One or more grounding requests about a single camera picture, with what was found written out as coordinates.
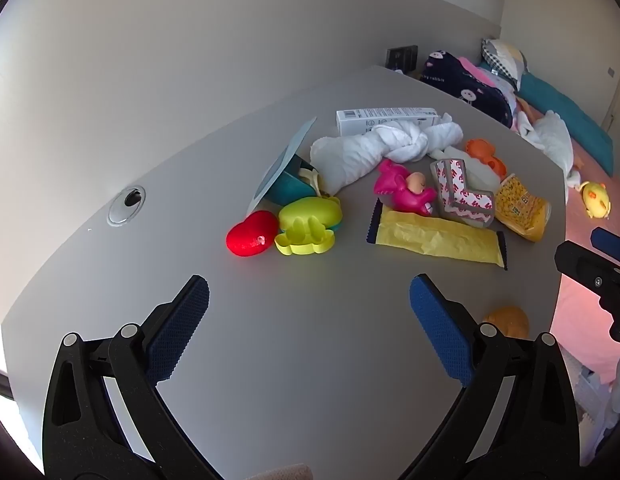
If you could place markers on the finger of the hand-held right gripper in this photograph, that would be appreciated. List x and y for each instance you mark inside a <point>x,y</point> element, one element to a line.
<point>612,241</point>
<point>585,267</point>

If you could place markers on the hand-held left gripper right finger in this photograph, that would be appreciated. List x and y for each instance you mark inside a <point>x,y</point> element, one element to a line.
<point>440,325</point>

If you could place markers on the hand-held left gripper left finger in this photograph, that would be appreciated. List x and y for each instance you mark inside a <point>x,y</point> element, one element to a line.
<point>175,325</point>

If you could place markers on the grey foam block red print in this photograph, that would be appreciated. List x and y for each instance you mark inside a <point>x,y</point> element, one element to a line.
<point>455,210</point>

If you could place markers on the pink bedsheet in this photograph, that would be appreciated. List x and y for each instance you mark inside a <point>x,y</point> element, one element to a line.
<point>580,310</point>

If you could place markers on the yellow chick plush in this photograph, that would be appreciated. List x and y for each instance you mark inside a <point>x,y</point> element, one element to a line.
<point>597,197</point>

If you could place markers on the orange ball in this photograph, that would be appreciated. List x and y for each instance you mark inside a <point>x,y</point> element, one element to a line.
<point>510,320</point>

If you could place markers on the yellow snack wrapper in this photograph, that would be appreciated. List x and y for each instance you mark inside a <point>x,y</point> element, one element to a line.
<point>430,237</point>

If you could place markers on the yellow corn snack packet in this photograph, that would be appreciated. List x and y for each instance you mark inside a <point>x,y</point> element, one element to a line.
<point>520,207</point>

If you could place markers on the red heart toy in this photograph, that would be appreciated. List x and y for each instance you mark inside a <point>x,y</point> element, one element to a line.
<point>250,235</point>

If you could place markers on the white cloth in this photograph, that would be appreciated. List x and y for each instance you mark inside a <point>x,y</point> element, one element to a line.
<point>550,135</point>

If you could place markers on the cream ribbed foam sponge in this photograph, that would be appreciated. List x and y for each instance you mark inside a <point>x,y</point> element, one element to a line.
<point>482,176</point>

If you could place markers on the pink dinosaur toy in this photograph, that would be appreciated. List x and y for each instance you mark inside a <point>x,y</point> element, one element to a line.
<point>395,185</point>

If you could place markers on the yellow toy mould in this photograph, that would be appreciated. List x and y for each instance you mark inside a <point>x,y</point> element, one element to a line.
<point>300,242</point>

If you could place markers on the orange plastic toy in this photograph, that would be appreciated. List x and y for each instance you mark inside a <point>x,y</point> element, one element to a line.
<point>480,150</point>

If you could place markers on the lime green toy mould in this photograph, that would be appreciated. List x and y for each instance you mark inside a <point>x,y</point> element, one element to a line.
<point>307,210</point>

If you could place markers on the white knotted towel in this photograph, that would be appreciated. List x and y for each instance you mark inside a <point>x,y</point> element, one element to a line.
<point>350,157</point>

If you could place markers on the navy printed blanket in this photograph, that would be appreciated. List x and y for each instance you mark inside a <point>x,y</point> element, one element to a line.
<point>470,87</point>

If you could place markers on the checked pillow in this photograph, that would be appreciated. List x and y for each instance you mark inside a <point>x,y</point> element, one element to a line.
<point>500,60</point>

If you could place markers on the white carton box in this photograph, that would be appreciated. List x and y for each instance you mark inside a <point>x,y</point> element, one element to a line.
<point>370,117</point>

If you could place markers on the pink cloth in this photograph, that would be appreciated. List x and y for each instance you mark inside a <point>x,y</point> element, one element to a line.
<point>472,67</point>

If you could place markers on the dark wall socket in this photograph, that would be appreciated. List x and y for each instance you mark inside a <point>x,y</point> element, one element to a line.
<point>407,55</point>

